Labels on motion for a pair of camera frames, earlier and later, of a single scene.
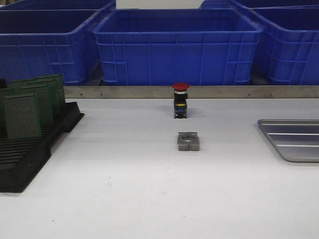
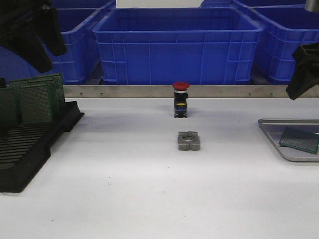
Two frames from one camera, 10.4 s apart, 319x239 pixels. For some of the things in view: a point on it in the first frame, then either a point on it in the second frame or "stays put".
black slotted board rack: x=21 y=159 stays put
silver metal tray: x=296 y=140 stays put
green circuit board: x=22 y=117 → x=302 y=140
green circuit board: x=43 y=94 stays put
